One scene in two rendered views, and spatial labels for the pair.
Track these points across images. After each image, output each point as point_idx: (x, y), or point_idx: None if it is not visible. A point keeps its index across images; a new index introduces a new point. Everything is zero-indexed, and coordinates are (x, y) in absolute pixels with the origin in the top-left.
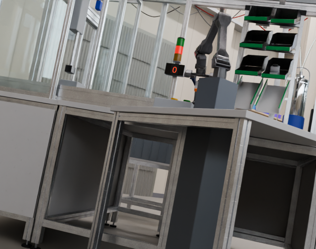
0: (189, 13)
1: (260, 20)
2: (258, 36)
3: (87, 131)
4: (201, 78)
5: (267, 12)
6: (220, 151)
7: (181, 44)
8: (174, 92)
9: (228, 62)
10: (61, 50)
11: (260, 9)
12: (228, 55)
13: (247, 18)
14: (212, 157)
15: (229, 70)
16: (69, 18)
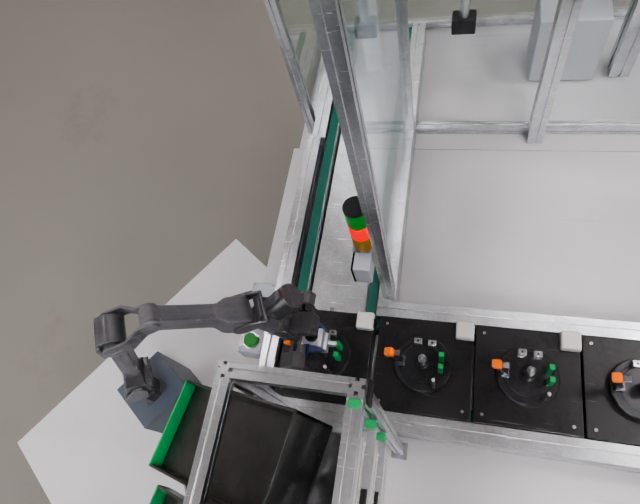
0: (354, 156)
1: (169, 446)
2: (327, 467)
3: None
4: (152, 356)
5: (293, 482)
6: None
7: (346, 222)
8: (382, 282)
9: (129, 394)
10: (288, 71)
11: (299, 439)
12: (126, 388)
13: (185, 393)
14: None
15: (133, 402)
16: (271, 14)
